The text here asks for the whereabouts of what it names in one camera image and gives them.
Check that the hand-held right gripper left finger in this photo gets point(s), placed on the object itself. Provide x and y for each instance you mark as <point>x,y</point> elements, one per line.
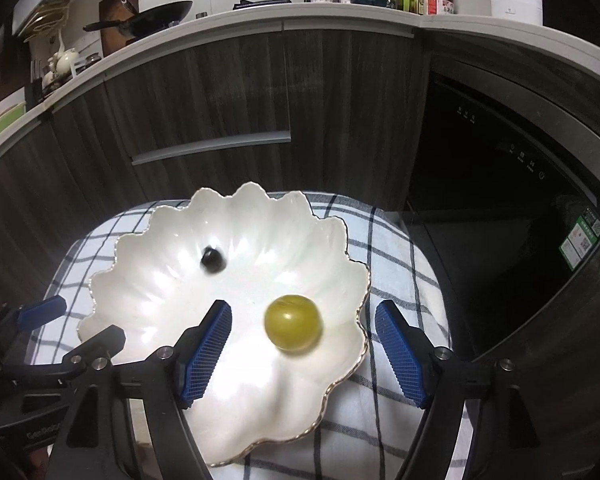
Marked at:
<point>205,355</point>

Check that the dark grape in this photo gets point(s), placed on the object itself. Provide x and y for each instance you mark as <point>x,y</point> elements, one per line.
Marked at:
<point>212,258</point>

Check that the white teapot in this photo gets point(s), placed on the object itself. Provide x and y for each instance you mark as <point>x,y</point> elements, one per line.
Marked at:
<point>65,60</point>

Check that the black stove grate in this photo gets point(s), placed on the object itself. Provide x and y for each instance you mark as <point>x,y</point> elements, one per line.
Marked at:
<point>267,2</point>

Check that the green white sticker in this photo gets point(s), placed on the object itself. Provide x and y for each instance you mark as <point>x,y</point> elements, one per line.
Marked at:
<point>582,237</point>

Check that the dark wood kitchen cabinet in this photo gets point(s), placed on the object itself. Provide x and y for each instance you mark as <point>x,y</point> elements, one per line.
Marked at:
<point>205,85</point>

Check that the black wok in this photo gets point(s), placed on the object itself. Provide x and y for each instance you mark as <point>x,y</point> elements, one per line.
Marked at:
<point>150,15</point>

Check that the black dishwasher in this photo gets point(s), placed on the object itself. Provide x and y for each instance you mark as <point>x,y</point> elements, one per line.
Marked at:
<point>505,170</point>

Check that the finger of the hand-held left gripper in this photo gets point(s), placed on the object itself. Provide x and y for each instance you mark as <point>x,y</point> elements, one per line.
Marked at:
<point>42,310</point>
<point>100,342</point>

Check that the wooden cutting board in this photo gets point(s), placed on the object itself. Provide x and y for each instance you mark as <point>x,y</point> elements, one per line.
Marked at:
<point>111,10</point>

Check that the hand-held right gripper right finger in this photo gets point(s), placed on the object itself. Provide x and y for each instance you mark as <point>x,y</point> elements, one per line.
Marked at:
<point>402,355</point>

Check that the green tray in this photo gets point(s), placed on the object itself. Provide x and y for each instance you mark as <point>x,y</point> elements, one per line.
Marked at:
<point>5,120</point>

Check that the white scalloped bowl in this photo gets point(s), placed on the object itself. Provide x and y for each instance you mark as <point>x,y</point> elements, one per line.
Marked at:
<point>155,285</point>

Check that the checked white cloth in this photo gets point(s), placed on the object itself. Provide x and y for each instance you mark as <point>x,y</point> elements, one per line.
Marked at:
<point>390,260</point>

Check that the green round fruit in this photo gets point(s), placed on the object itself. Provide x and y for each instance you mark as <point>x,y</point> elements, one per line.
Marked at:
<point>293,327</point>

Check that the white rice cooker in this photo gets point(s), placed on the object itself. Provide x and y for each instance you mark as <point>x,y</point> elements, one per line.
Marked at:
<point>516,7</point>

